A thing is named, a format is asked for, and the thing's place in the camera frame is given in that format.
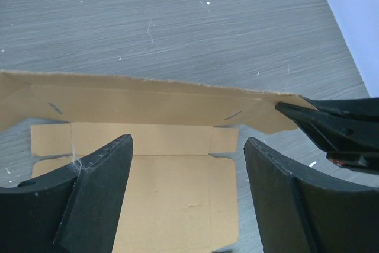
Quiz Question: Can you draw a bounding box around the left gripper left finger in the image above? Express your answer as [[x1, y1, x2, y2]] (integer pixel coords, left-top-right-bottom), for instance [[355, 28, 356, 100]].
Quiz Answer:
[[1, 134, 133, 252]]

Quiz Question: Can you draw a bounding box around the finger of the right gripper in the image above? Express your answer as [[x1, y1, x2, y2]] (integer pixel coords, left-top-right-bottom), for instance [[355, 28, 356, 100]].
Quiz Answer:
[[275, 98, 378, 175]]

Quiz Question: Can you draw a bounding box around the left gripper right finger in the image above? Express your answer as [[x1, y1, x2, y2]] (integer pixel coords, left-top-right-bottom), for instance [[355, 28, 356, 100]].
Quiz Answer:
[[244, 137, 378, 252]]

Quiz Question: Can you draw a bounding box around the cardboard box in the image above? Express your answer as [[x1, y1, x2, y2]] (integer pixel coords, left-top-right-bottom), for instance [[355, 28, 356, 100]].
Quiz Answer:
[[1, 71, 310, 252]]

